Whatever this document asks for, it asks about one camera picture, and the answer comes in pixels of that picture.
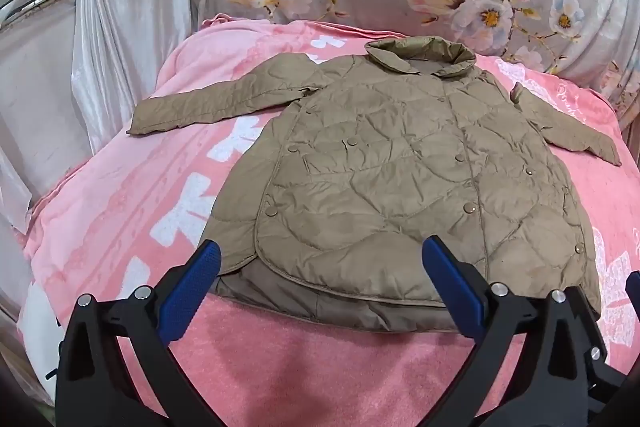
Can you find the white satin curtain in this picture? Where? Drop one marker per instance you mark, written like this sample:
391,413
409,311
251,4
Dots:
125,37

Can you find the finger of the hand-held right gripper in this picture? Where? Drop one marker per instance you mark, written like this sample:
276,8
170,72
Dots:
634,287

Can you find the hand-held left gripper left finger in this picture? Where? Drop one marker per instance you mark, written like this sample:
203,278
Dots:
196,289

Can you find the tan quilted jacket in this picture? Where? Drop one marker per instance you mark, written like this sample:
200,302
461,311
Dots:
375,157

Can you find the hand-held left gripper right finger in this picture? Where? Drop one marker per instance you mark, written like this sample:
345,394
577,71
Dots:
452,288

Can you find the pink printed blanket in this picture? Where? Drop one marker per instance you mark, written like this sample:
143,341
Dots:
125,207

